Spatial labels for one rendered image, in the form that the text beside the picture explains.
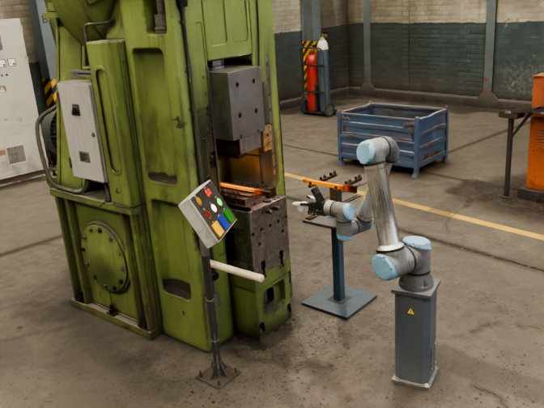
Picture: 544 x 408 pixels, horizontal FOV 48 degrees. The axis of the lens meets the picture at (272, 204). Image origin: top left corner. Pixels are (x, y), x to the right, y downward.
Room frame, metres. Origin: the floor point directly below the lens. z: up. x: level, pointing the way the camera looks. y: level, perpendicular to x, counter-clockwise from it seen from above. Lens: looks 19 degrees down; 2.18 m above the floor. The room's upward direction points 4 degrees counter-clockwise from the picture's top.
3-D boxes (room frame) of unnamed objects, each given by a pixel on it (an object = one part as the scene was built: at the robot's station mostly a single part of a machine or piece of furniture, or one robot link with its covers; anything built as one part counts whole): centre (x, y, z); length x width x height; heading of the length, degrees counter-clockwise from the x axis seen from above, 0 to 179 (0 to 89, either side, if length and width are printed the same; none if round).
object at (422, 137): (7.55, -1.58, 0.36); 1.20 x 0.80 x 0.72; 46
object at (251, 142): (3.78, 0.27, 1.32); 0.42 x 0.20 x 0.10; 50
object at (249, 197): (3.78, 0.27, 0.96); 0.42 x 0.20 x 0.09; 50
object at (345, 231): (3.26, -0.41, 0.86); 0.12 x 0.09 x 0.12; 123
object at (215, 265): (3.33, 0.26, 0.62); 0.44 x 0.05 x 0.05; 50
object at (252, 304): (3.83, 0.24, 0.23); 0.55 x 0.37 x 0.47; 50
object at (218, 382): (3.17, 0.40, 0.05); 0.22 x 0.22 x 0.09; 50
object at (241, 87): (3.82, 0.24, 1.56); 0.42 x 0.39 x 0.40; 50
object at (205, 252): (3.17, 0.40, 0.54); 0.04 x 0.04 x 1.08; 50
